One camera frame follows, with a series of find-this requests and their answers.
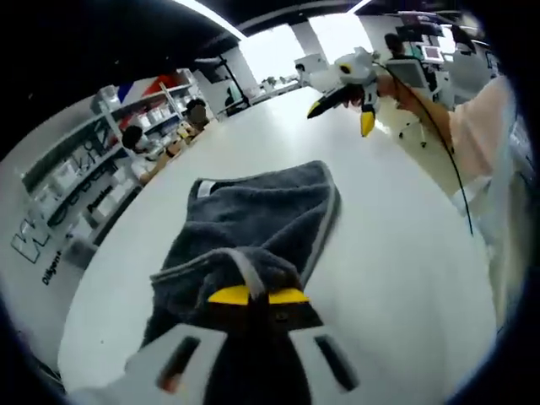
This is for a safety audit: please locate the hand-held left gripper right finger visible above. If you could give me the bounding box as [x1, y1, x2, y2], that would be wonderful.
[266, 288, 375, 405]

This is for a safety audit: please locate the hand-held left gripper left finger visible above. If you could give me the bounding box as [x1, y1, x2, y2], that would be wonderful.
[67, 284, 276, 405]

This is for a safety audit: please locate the dark grey towel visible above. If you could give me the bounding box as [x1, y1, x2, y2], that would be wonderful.
[141, 159, 343, 351]

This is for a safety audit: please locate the person's right hand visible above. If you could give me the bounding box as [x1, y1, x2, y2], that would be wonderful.
[342, 71, 408, 111]

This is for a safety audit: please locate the black monitor on stand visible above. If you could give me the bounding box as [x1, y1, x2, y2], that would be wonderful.
[196, 54, 254, 115]

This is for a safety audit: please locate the ceiling light strip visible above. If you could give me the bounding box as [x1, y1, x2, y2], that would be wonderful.
[175, 0, 242, 41]

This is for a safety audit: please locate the group of white storage boxes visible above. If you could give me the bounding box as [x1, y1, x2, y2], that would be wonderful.
[37, 103, 178, 224]

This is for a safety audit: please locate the grey metal shelf rack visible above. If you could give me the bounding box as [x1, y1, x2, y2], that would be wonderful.
[20, 69, 199, 246]

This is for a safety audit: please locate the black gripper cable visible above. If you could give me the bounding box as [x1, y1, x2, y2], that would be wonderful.
[370, 50, 476, 238]

